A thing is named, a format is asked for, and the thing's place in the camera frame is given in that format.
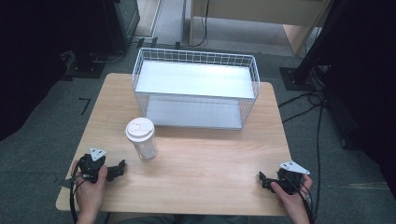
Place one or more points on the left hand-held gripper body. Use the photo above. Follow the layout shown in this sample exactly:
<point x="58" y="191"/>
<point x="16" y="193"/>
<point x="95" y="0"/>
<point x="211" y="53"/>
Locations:
<point x="91" y="166"/>

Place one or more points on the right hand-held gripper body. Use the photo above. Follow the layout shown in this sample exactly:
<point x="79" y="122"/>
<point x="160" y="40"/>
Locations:
<point x="291" y="179"/>

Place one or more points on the clear cup with white lid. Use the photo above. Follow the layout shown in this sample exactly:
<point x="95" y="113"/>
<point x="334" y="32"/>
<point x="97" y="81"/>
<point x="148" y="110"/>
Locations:
<point x="141" y="140"/>

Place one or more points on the person's right hand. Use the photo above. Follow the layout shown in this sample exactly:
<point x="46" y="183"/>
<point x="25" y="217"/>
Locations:
<point x="294" y="202"/>

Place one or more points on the person's left hand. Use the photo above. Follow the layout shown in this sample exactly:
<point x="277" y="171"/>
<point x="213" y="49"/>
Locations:
<point x="90" y="194"/>

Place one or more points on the person's dark clothing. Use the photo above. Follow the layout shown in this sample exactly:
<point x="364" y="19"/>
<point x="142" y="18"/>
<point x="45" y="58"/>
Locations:
<point x="174" y="219"/>

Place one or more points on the black stand base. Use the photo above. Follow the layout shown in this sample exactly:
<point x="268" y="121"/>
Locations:
<point x="85" y="67"/>

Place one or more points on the black stand with base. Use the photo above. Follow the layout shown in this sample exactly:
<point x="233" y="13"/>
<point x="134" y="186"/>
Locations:
<point x="306" y="67"/>

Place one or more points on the dark cabinet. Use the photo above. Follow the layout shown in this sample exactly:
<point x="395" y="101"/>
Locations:
<point x="123" y="21"/>

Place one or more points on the light wooden desk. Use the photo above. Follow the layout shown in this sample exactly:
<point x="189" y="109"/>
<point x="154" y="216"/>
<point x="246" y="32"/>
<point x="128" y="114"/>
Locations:
<point x="249" y="11"/>

